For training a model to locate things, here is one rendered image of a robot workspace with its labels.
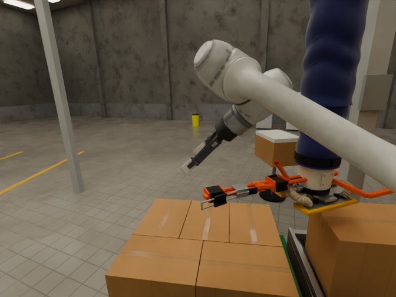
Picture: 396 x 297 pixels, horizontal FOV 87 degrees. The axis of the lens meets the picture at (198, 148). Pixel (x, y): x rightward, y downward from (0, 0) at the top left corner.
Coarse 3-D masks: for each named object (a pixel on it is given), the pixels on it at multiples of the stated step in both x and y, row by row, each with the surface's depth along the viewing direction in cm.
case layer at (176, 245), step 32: (160, 224) 186; (192, 224) 185; (224, 224) 184; (256, 224) 183; (128, 256) 151; (160, 256) 150; (192, 256) 149; (224, 256) 149; (256, 256) 148; (128, 288) 136; (160, 288) 132; (192, 288) 128; (224, 288) 125; (256, 288) 125; (288, 288) 124
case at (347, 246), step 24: (312, 216) 139; (336, 216) 124; (360, 216) 123; (384, 216) 122; (312, 240) 139; (336, 240) 107; (360, 240) 104; (384, 240) 104; (312, 264) 138; (336, 264) 108; (360, 264) 106; (384, 264) 104; (336, 288) 112; (360, 288) 110; (384, 288) 108
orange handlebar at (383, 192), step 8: (296, 176) 116; (248, 184) 107; (256, 184) 106; (264, 184) 106; (272, 184) 107; (288, 184) 110; (336, 184) 109; (344, 184) 105; (360, 192) 97; (376, 192) 96; (384, 192) 96; (392, 192) 98
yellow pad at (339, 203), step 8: (312, 200) 113; (320, 200) 112; (336, 200) 112; (344, 200) 112; (352, 200) 112; (296, 208) 110; (304, 208) 107; (312, 208) 106; (320, 208) 106; (328, 208) 107; (336, 208) 109
